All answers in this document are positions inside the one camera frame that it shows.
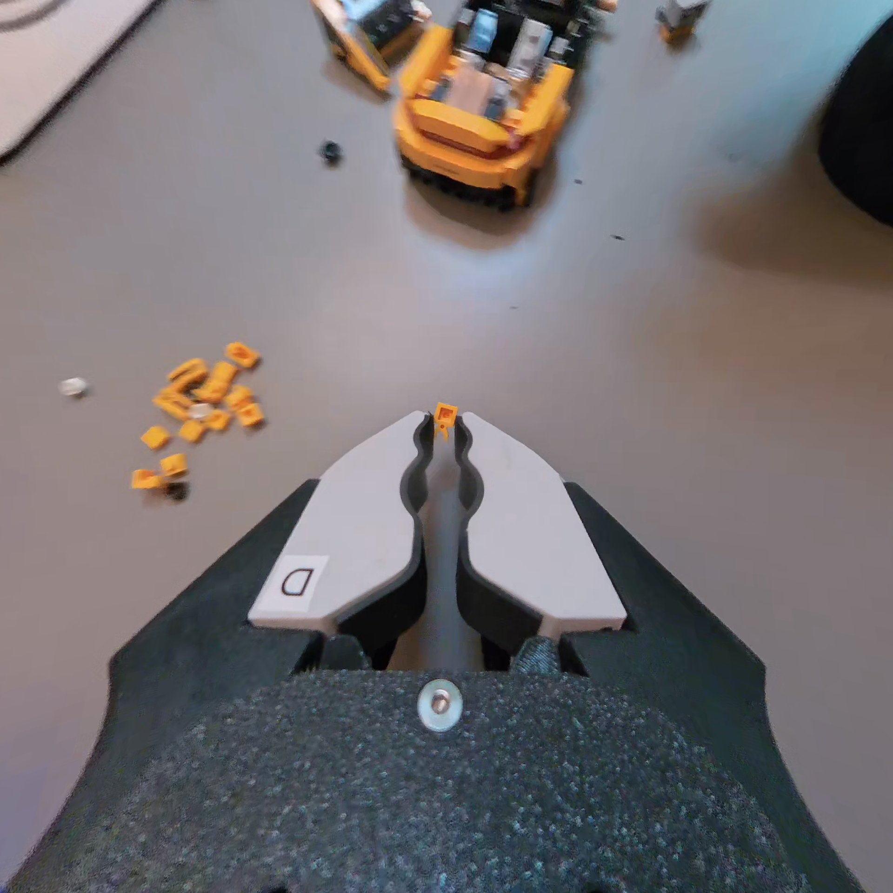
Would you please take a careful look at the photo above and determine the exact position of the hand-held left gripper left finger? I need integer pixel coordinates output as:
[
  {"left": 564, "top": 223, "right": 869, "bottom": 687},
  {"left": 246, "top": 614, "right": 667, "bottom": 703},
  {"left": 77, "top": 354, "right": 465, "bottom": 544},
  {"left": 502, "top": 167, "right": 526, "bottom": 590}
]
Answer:
[{"left": 247, "top": 410, "right": 430, "bottom": 671}]

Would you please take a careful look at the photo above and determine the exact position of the yellow lego car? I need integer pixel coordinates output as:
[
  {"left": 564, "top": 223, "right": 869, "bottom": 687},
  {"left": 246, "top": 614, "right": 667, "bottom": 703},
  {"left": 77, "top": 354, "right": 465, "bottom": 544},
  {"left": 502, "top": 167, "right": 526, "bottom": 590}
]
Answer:
[{"left": 393, "top": 0, "right": 608, "bottom": 210}]

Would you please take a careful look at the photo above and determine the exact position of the yellow lego car roof section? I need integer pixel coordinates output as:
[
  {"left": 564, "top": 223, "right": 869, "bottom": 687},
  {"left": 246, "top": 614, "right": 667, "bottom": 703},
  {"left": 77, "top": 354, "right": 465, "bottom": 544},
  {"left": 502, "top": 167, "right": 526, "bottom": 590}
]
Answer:
[{"left": 310, "top": 0, "right": 433, "bottom": 93}]

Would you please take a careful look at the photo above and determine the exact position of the grey and yellow lego brick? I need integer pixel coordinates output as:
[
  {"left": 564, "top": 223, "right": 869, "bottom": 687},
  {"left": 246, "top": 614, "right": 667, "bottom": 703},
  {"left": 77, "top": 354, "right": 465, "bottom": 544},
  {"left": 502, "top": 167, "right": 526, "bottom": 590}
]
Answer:
[{"left": 656, "top": 0, "right": 713, "bottom": 44}]

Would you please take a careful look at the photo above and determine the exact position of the pile of yellow lego bricks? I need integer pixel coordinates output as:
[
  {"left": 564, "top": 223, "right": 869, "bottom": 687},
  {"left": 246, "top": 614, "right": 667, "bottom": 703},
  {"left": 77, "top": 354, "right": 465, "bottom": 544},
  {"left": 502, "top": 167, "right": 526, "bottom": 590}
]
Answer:
[{"left": 131, "top": 342, "right": 266, "bottom": 502}]

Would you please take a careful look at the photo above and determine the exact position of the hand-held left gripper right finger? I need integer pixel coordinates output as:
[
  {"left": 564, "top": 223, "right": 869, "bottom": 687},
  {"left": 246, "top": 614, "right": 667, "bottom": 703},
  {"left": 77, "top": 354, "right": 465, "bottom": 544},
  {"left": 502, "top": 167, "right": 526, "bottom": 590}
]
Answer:
[{"left": 455, "top": 412, "right": 629, "bottom": 664}]

